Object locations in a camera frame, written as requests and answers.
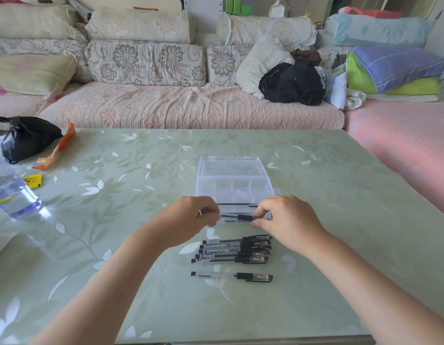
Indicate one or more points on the person's right hand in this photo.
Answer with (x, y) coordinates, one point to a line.
(290, 222)

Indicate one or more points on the person's left hand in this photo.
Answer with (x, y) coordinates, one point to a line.
(186, 222)

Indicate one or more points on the pile of black gel pens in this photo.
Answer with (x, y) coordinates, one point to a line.
(240, 253)

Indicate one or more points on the clear black-capped gel pen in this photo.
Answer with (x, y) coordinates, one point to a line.
(256, 277)

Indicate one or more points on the clear plastic storage box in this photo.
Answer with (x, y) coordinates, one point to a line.
(231, 167)

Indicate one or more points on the person's left forearm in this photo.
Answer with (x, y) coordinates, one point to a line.
(99, 294)

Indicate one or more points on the person's right forearm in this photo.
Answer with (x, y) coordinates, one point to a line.
(369, 294)

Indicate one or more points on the pink quilted sofa seat cover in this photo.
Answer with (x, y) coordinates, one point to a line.
(189, 107)

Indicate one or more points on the white towel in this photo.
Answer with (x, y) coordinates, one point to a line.
(355, 100)

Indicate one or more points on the black clothing bundle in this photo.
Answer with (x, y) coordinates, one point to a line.
(293, 84)

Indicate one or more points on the white and blue cloth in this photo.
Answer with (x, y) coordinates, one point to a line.
(335, 91)

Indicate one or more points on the salmon pink sofa seat cover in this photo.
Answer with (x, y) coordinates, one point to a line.
(405, 140)

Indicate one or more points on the orange snack wrapper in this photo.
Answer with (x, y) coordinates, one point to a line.
(62, 143)

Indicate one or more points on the yellow tag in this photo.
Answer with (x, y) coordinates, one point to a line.
(33, 180)

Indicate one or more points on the white textured pillow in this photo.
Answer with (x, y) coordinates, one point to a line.
(258, 64)

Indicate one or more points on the floral sofa back cushion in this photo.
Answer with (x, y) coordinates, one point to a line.
(328, 55)
(45, 45)
(223, 64)
(146, 64)

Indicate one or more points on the brown garment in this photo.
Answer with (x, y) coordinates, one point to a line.
(308, 56)

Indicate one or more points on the clear water bottle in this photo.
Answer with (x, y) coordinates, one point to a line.
(13, 197)

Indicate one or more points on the black plastic bag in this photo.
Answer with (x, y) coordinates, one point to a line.
(27, 138)

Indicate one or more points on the cream sofa bolster cushion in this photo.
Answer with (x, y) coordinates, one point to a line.
(135, 26)
(31, 21)
(265, 30)

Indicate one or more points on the pale pink sofa seat cover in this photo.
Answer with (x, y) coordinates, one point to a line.
(13, 105)

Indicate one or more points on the light blue bolster pillow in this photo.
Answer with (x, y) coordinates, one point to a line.
(380, 30)

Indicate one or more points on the white tissue pack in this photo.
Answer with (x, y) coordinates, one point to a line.
(277, 10)

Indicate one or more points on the pale yellow pillow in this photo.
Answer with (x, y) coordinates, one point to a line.
(31, 73)

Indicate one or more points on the brown wooden stick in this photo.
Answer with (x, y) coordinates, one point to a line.
(146, 8)

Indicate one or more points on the green bottle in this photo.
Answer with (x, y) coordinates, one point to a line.
(237, 6)
(229, 6)

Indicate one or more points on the white device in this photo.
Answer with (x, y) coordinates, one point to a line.
(42, 0)

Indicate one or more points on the grey table frame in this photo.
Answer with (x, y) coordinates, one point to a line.
(279, 341)

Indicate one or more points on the white cabinet with black frame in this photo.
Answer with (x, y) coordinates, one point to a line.
(204, 14)

